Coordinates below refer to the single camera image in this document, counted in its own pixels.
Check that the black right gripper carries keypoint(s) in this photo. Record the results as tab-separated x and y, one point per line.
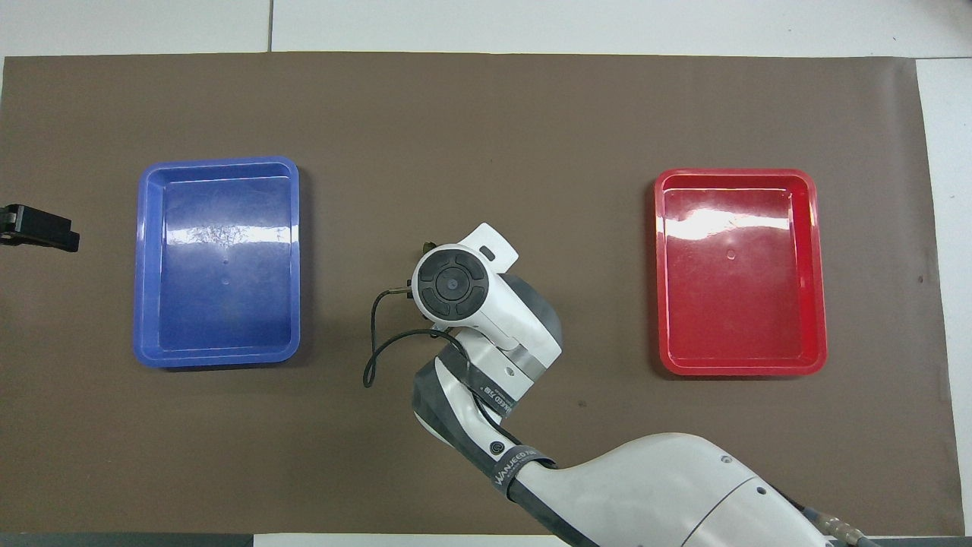
411	289

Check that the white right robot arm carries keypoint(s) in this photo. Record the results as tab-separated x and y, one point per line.
653	486

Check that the blue plastic tray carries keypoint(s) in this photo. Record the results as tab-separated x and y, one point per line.
228	334

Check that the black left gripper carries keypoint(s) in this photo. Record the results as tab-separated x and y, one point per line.
7	224

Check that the red plastic tray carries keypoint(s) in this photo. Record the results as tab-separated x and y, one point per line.
740	304

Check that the brown table mat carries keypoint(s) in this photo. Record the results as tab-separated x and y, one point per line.
486	114

